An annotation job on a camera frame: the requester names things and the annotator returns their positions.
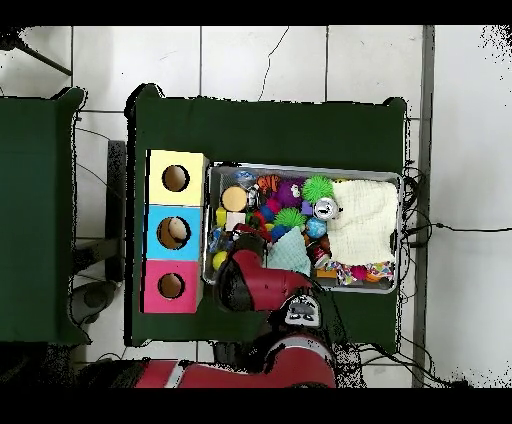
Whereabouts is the round wooden disc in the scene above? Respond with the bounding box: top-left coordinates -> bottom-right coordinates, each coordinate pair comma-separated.
221,185 -> 249,213

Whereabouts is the large green spiky ball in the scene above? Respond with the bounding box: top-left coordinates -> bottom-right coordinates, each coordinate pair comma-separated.
301,175 -> 334,203

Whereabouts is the red black packet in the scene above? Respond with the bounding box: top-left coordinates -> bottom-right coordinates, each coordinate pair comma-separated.
307,242 -> 331,271

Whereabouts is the blue globe ball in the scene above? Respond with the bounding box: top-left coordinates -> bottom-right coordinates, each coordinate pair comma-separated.
306,217 -> 329,241

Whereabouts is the green cloth side table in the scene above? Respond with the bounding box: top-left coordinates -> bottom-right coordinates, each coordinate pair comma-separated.
0,86 -> 89,347

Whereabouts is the orange tiger striped toy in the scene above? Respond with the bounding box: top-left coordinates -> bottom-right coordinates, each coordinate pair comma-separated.
255,174 -> 281,193

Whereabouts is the cream waffle cloth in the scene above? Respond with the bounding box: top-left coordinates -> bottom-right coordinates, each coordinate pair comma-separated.
326,179 -> 399,265

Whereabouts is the mint green knit cloth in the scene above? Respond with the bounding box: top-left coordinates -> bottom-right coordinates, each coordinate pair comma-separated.
266,227 -> 313,277

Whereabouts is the small green spiky ball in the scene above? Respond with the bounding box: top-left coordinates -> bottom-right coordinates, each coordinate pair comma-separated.
274,207 -> 307,230

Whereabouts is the clear mesh bin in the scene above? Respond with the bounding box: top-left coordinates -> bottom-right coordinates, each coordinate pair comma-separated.
202,163 -> 404,295

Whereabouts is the purple spiky ball with eyes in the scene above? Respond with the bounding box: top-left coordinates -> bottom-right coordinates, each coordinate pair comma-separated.
274,179 -> 304,208

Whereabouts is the wooden box with three holes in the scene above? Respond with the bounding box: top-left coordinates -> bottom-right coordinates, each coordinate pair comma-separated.
140,148 -> 209,315

